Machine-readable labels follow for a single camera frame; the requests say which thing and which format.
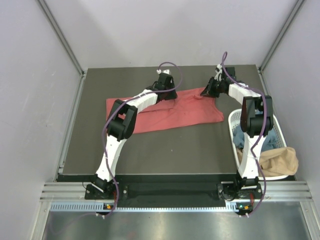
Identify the red t shirt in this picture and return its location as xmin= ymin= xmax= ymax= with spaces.
xmin=105 ymin=87 xmax=225 ymax=135

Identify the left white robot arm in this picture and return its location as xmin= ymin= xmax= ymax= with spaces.
xmin=91 ymin=69 xmax=178 ymax=199

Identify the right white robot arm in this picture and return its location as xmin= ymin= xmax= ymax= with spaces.
xmin=200 ymin=64 xmax=274 ymax=198

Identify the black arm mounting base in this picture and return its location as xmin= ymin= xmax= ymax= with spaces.
xmin=84 ymin=173 xmax=263 ymax=201

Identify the white plastic laundry basket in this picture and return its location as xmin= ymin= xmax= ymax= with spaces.
xmin=228 ymin=108 xmax=288 ymax=181

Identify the blue t shirt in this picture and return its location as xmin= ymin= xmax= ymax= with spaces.
xmin=232 ymin=125 xmax=278 ymax=152

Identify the tan t shirt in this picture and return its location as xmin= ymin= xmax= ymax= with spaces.
xmin=236 ymin=147 xmax=299 ymax=179

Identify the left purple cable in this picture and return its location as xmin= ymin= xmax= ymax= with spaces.
xmin=48 ymin=61 xmax=184 ymax=235

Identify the right aluminium frame post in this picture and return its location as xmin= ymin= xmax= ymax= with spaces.
xmin=258 ymin=0 xmax=306 ymax=74

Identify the aluminium frame post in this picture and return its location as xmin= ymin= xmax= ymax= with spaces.
xmin=258 ymin=0 xmax=306 ymax=74
xmin=35 ymin=0 xmax=85 ymax=76

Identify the aluminium front rail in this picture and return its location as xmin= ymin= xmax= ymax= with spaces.
xmin=40 ymin=181 xmax=313 ymax=202

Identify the left aluminium frame post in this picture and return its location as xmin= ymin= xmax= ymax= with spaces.
xmin=35 ymin=0 xmax=85 ymax=76

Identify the grey slotted cable duct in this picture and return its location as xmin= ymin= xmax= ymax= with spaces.
xmin=50 ymin=202 xmax=252 ymax=213

